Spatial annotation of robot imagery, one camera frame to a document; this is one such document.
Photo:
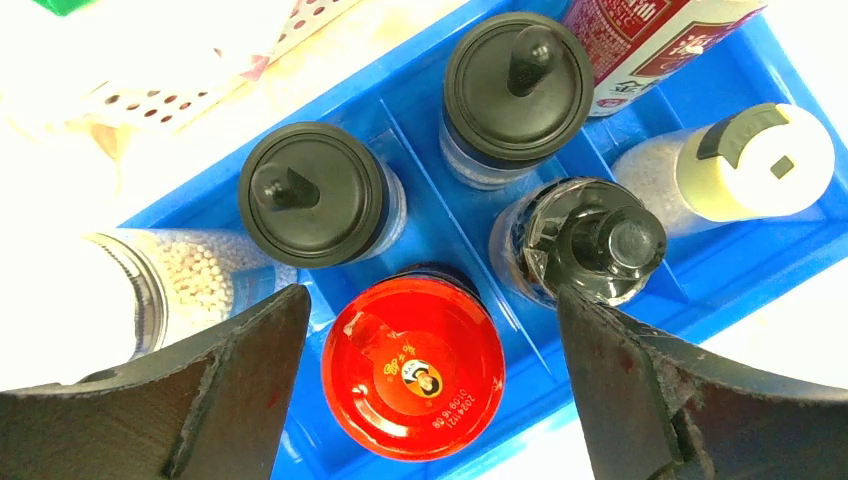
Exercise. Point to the red-lidded jar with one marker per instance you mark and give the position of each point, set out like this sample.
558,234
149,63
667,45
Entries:
413,368

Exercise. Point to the black-capped squeeze bottle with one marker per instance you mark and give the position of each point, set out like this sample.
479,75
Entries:
312,196
517,88

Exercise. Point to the small black cap bottle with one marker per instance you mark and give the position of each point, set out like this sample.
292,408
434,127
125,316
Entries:
584,232

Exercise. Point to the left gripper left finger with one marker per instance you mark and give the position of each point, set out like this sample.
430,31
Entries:
211,406

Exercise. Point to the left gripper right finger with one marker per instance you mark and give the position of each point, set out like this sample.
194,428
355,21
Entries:
654,406

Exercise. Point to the tall dark sauce bottle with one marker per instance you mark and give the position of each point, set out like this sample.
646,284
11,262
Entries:
633,45

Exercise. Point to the green folded cloth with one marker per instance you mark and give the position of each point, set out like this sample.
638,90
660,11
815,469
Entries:
63,8

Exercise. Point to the silver-lidded clear shaker bottle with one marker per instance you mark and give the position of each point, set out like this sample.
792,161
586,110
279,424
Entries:
71,306

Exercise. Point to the blue plastic divided tray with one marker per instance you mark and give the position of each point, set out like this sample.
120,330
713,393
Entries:
707,282

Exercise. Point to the yellow-lidded beige jar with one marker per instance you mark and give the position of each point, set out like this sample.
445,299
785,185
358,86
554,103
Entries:
769,160

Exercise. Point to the white plastic basket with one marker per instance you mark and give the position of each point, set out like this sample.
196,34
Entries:
150,64

